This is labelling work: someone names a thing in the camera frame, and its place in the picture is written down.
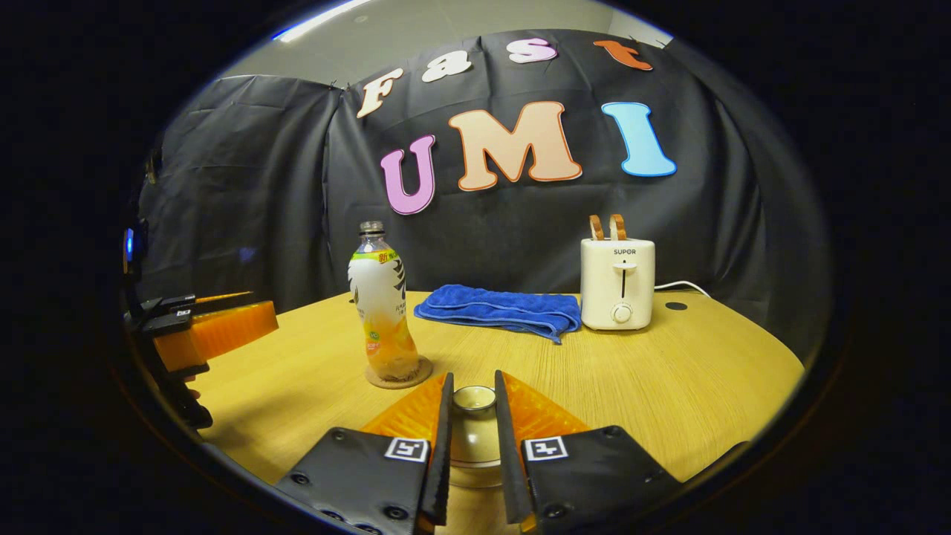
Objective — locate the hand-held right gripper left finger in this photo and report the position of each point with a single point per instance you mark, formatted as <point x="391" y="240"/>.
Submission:
<point x="444" y="461"/>

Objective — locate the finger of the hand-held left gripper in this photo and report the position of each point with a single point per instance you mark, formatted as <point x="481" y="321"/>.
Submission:
<point x="223" y="334"/>
<point x="174" y="302"/>

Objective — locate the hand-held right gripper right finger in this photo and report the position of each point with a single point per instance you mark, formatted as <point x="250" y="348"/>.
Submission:
<point x="507" y="461"/>

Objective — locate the beige teacup lid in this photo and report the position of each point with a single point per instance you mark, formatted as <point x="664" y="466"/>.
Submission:
<point x="475" y="438"/>

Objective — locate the round cork coaster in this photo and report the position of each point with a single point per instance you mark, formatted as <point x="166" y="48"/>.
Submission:
<point x="420" y="375"/>

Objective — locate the white label water bottle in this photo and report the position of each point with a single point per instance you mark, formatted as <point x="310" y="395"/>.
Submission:
<point x="379" y="297"/>

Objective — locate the black backdrop cloth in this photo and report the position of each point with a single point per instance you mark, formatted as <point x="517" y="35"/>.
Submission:
<point x="260" y="193"/>

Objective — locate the blue towel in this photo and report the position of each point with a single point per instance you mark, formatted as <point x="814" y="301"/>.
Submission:
<point x="498" y="308"/>

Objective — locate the cream toaster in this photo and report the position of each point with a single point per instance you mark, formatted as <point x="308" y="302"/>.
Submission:
<point x="617" y="286"/>

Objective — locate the toast bread slice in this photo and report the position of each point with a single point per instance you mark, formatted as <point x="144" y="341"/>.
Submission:
<point x="618" y="227"/>
<point x="596" y="227"/>

